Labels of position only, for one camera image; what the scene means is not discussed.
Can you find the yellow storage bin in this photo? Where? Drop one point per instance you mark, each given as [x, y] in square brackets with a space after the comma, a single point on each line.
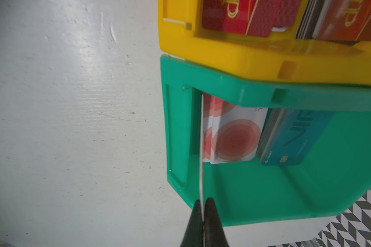
[280, 57]

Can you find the green storage bin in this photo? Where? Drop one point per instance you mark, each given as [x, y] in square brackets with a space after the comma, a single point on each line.
[334, 174]

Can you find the card in green bin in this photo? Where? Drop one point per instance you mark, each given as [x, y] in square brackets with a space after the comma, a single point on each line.
[230, 133]

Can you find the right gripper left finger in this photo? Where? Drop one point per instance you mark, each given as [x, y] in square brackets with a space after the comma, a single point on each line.
[194, 234]

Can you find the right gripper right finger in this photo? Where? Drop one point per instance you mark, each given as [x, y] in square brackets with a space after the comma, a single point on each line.
[213, 229]

